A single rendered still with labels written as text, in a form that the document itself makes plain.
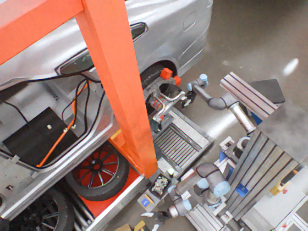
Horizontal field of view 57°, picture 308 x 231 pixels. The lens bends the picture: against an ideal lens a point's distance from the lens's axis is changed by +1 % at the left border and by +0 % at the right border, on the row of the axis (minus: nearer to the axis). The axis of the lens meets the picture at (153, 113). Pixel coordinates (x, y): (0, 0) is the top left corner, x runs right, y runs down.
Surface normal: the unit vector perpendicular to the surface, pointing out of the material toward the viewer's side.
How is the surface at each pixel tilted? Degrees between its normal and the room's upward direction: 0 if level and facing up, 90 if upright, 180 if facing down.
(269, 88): 0
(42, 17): 90
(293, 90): 0
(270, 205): 0
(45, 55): 34
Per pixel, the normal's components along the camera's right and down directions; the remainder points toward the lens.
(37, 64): 0.41, -0.08
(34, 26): 0.69, 0.60
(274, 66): -0.08, -0.49
